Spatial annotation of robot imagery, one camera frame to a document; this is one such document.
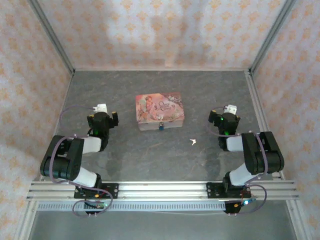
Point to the pink illustrated keepsake box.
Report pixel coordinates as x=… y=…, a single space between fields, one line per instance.
x=155 y=107

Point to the small blue padlock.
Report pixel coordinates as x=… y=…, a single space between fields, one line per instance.
x=160 y=127

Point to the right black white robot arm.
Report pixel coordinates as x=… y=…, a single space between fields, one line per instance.
x=255 y=155

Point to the small green circuit board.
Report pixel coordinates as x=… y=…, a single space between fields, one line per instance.
x=97 y=205
x=246 y=202

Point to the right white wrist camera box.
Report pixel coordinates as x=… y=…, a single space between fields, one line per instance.
x=230 y=109

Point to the aluminium frame side rail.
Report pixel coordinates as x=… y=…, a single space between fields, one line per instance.
x=56 y=125
x=262 y=117

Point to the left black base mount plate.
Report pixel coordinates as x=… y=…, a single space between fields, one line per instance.
x=112 y=190

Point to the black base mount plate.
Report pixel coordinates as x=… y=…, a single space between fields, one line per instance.
x=112 y=190
x=212 y=190

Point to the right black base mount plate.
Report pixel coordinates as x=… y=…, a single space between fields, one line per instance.
x=212 y=190

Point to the aluminium base rail beam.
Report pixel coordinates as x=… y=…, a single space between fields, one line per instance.
x=162 y=190

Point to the aluminium frame post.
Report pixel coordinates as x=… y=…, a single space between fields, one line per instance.
x=272 y=35
x=52 y=37

